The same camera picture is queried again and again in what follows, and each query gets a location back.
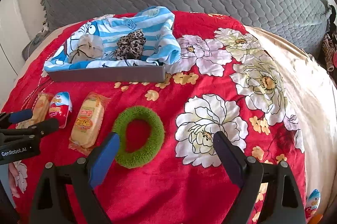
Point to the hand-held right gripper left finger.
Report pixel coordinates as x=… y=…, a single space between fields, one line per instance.
x=104 y=160

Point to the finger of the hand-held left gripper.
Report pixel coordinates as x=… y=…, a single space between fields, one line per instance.
x=21 y=115
x=39 y=127

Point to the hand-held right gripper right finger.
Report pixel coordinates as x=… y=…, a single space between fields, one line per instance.
x=229 y=158

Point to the rice cracker packet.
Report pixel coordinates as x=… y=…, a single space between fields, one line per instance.
x=42 y=105
x=88 y=121

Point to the red toy egg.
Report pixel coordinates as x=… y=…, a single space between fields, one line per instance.
x=59 y=110

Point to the grey box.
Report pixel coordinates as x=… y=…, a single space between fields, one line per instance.
x=105 y=75

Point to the sheer beige scrunchie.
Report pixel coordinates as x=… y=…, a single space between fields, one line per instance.
x=87 y=51

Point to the leopard print scrunchie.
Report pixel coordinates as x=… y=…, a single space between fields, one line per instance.
x=129 y=46

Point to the red floral blanket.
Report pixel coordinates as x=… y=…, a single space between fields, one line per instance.
x=163 y=187

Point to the grey stool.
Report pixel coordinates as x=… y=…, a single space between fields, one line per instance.
x=31 y=48

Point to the white wardrobe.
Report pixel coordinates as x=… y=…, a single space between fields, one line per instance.
x=10 y=42

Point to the blue white toy egg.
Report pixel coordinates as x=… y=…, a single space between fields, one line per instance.
x=313 y=201

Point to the blue striped cartoon cloth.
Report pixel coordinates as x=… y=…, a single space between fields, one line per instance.
x=163 y=37

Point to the brown striped cloth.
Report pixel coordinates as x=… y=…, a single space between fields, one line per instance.
x=329 y=51

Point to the dark cloth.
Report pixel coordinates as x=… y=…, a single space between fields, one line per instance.
x=333 y=16

